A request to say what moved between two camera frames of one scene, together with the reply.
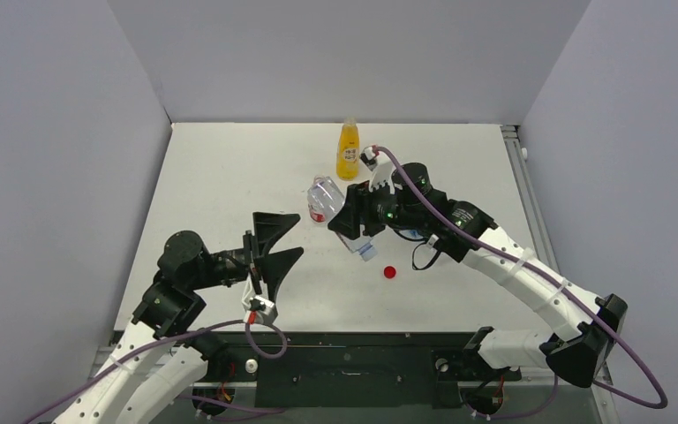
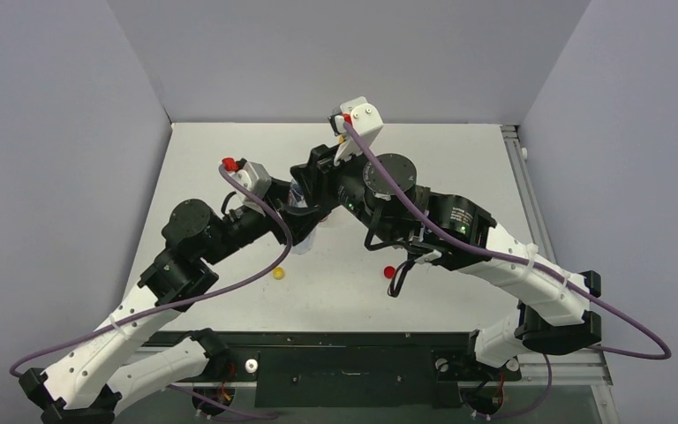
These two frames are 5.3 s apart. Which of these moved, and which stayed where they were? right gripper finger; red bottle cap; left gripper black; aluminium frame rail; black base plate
Moved: left gripper black; right gripper finger
Stayed: aluminium frame rail; black base plate; red bottle cap
